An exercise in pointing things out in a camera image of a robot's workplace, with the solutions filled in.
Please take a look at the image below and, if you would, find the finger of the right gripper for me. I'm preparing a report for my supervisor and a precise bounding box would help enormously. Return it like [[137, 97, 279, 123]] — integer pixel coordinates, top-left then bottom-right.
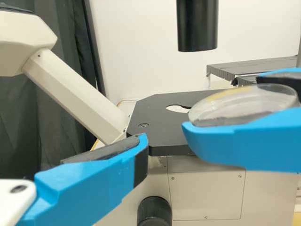
[[255, 67, 301, 95], [181, 107, 301, 167]]

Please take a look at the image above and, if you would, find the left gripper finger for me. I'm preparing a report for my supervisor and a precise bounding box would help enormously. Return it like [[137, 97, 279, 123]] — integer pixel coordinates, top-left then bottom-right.
[[16, 133, 149, 226]]

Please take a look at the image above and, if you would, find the petri dish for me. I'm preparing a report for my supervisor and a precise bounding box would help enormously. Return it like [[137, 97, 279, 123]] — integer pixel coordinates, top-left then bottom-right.
[[188, 84, 299, 127]]

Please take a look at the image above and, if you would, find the cream microscope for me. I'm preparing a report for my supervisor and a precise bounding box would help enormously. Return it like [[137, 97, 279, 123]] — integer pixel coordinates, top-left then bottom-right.
[[0, 0, 299, 226]]

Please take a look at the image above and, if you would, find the black platform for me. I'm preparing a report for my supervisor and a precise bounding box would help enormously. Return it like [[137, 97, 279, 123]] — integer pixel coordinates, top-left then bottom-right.
[[206, 56, 299, 80]]

